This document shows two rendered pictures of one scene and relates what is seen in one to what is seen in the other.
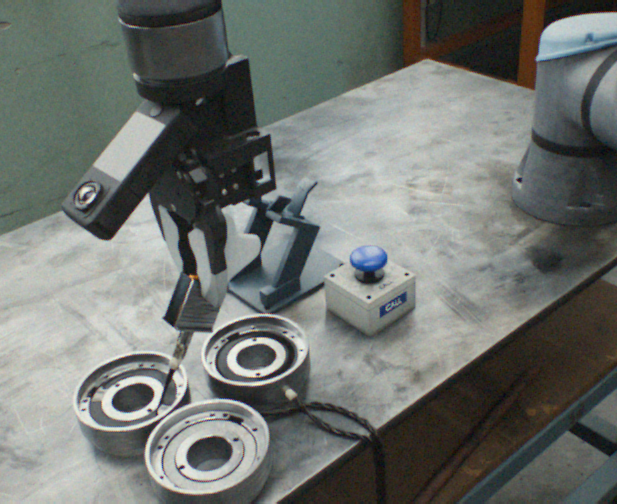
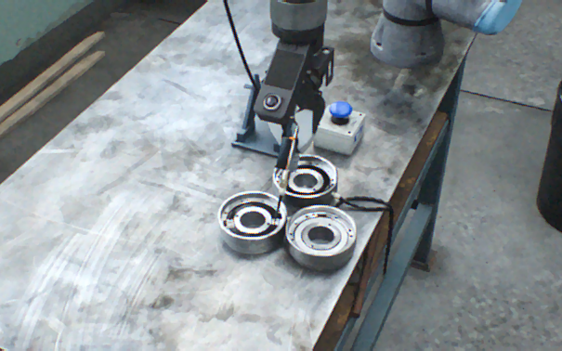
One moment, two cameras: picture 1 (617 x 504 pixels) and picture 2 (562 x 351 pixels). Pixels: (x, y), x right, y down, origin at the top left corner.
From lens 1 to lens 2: 0.60 m
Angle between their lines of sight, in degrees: 23
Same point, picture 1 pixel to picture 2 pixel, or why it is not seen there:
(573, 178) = (417, 39)
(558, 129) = (407, 11)
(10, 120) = not seen: outside the picture
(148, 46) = (301, 13)
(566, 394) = (416, 170)
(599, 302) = not seen: hidden behind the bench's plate
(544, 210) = (400, 60)
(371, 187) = not seen: hidden behind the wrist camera
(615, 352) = (430, 139)
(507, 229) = (384, 76)
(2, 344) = (122, 214)
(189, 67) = (319, 20)
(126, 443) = (268, 243)
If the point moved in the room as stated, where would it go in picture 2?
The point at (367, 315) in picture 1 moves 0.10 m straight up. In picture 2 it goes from (349, 143) to (353, 95)
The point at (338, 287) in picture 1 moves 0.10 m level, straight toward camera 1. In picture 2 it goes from (326, 130) to (355, 163)
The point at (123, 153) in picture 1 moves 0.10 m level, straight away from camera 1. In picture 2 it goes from (282, 74) to (235, 45)
